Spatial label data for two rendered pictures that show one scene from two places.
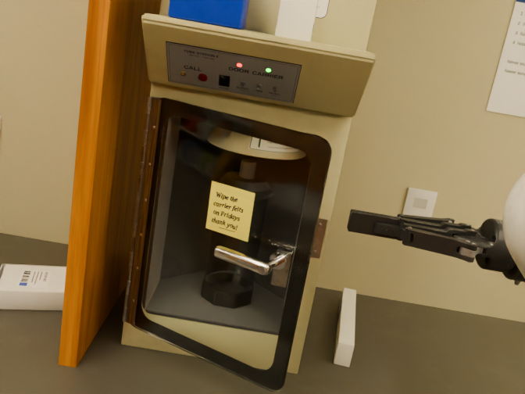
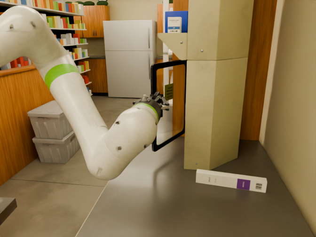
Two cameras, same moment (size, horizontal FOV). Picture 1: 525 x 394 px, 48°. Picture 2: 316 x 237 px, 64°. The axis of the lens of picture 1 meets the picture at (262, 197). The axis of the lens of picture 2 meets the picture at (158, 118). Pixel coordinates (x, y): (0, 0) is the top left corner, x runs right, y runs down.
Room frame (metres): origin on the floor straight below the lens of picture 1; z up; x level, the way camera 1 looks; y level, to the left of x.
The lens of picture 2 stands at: (0.99, -1.10, 1.51)
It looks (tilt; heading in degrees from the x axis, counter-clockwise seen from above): 19 degrees down; 99
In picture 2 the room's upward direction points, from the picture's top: straight up
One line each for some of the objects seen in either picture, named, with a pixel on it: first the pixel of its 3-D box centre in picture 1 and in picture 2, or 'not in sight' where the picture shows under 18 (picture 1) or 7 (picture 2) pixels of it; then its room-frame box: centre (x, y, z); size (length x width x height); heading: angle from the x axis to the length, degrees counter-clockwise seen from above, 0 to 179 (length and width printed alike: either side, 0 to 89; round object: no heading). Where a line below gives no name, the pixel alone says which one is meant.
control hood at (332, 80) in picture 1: (255, 68); (175, 44); (0.88, 0.04, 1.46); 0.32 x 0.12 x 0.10; 91
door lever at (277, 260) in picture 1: (249, 257); not in sight; (0.80, 0.00, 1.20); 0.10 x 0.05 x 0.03; 64
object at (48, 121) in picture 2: not in sight; (58, 118); (-0.76, 1.68, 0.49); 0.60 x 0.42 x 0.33; 91
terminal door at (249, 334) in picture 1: (217, 243); (170, 103); (0.86, 0.06, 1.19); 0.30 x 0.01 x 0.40; 64
